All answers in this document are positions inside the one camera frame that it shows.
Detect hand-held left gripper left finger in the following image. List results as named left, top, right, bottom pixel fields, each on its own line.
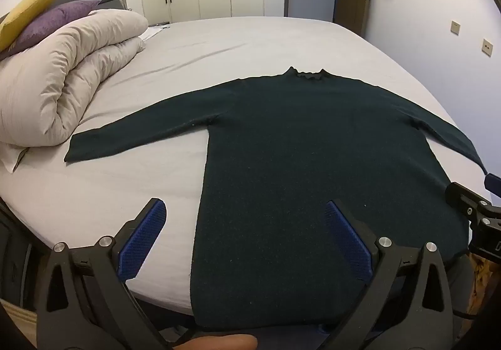
left=36, top=197, right=175, bottom=350

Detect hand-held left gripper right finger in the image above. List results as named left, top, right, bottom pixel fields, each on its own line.
left=323, top=200, right=460, bottom=350

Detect dark green sweater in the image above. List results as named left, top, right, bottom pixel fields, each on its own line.
left=64, top=67, right=488, bottom=331

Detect white pillow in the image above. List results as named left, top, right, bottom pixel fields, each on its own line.
left=0, top=142, right=30, bottom=174

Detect beige folded duvet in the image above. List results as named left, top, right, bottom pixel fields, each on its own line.
left=0, top=9, right=149, bottom=147

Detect white papers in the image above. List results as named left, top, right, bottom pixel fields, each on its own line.
left=140, top=23, right=171, bottom=40

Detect bed with light grey sheet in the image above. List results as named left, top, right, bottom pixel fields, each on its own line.
left=0, top=17, right=484, bottom=319

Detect purple pillow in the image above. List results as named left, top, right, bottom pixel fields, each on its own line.
left=0, top=0, right=102, bottom=60

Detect yellow pillow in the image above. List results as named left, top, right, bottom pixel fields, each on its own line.
left=0, top=0, right=79, bottom=52

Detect black cable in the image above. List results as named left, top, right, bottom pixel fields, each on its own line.
left=450, top=305, right=480, bottom=321

